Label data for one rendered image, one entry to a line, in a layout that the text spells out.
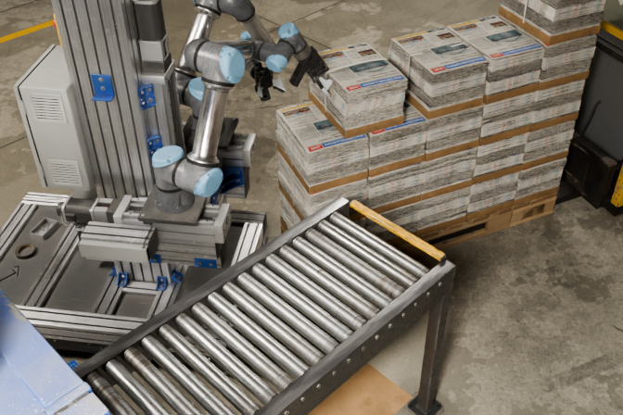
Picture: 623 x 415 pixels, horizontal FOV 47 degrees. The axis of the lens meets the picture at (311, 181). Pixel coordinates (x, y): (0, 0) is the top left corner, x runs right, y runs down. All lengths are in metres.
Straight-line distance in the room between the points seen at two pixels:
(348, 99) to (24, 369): 1.93
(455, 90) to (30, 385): 2.34
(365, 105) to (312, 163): 0.33
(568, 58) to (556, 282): 1.08
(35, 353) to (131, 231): 1.50
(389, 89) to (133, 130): 1.05
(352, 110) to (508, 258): 1.27
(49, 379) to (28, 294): 2.13
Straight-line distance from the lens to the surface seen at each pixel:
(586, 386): 3.37
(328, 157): 3.04
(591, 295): 3.75
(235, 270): 2.51
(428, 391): 3.01
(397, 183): 3.33
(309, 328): 2.32
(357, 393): 3.16
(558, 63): 3.52
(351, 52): 3.24
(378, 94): 3.01
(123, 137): 2.85
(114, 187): 3.05
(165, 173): 2.64
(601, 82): 4.25
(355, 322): 2.34
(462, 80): 3.21
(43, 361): 1.36
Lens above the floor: 2.55
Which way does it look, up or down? 38 degrees down
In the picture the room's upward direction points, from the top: 1 degrees counter-clockwise
